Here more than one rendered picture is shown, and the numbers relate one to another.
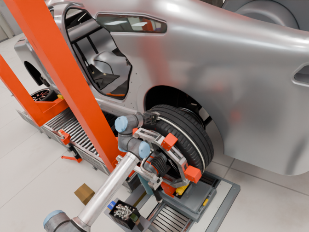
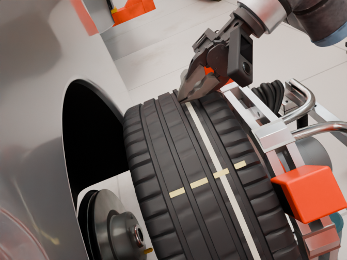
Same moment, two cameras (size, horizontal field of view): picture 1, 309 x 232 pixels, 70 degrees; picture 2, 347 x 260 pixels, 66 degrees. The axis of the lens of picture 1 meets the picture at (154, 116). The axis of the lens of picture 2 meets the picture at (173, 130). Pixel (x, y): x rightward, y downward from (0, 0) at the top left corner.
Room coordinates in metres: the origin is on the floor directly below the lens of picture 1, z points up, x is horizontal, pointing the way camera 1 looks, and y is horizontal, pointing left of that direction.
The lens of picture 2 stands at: (1.71, 0.24, 1.50)
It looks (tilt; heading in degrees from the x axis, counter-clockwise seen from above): 37 degrees down; 219
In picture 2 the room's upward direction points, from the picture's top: 23 degrees counter-clockwise
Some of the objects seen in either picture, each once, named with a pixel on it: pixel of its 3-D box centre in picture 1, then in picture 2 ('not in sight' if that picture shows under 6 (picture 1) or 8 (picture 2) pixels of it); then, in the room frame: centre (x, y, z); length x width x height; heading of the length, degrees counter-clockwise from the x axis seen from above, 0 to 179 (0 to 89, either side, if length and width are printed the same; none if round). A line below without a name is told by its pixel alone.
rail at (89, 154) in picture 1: (73, 145); not in sight; (2.60, 1.24, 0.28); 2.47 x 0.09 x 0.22; 38
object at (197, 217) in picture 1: (185, 193); not in sight; (1.35, -0.03, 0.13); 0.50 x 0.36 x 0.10; 38
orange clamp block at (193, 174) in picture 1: (192, 174); not in sight; (0.98, -0.11, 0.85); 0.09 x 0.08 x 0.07; 38
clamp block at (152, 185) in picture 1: (155, 181); (293, 101); (0.97, 0.14, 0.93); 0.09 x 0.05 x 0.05; 128
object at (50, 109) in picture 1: (54, 101); not in sight; (3.31, 1.42, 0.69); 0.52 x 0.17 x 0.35; 128
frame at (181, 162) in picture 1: (158, 159); (261, 178); (1.23, 0.08, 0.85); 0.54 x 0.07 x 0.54; 38
